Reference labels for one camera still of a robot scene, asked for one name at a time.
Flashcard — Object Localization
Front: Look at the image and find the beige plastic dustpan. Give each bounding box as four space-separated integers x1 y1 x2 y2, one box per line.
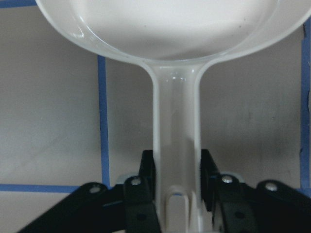
37 0 311 233

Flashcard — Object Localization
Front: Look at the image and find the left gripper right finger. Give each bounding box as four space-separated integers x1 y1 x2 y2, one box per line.
200 149 311 233

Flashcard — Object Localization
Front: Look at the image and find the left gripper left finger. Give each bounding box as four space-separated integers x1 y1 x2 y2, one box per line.
20 150 160 233

